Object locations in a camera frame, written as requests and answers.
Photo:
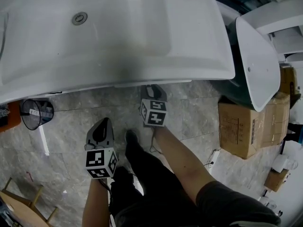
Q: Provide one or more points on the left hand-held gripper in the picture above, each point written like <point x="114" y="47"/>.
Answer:
<point x="98" y="159"/>

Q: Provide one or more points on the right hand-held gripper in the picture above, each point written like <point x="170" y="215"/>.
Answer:
<point x="154" y="113"/>

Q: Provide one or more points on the person's right forearm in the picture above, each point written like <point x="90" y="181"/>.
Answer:
<point x="182" y="162"/>

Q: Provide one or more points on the person's left forearm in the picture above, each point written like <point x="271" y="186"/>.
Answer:
<point x="94" y="204"/>

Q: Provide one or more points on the person's right black shoe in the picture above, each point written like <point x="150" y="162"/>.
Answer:
<point x="131" y="138"/>

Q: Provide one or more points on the person's black trousers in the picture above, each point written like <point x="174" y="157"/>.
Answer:
<point x="151" y="174"/>

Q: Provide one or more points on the white power strip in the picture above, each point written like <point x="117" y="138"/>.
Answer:
<point x="214" y="156"/>

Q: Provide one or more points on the white ceramic sink top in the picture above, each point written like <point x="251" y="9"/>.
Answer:
<point x="118" y="44"/>

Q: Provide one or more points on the large cardboard box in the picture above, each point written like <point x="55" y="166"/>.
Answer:
<point x="236" y="131"/>

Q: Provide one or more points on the orange armchair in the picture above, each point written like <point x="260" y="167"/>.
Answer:
<point x="14" y="117"/>

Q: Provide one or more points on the wooden chair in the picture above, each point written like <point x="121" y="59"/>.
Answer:
<point x="16" y="209"/>

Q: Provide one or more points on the striped fringed throw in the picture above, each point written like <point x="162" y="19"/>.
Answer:
<point x="3" y="110"/>

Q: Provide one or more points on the dark freestanding bathtub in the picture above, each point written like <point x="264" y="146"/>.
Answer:
<point x="255" y="63"/>

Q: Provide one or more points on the metal sink drain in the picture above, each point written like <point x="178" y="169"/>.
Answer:
<point x="79" y="18"/>

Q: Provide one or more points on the person's dark printed shirt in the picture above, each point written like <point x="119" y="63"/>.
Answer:
<point x="232" y="207"/>

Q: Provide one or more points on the open yellow carton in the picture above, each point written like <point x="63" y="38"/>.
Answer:
<point x="287" y="79"/>

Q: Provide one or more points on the small cardboard box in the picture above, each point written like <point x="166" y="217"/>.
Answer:
<point x="274" y="181"/>

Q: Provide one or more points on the white wrapped fixture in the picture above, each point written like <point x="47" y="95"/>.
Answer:
<point x="284" y="162"/>

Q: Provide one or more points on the round white lid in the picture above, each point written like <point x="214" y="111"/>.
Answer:
<point x="2" y="37"/>

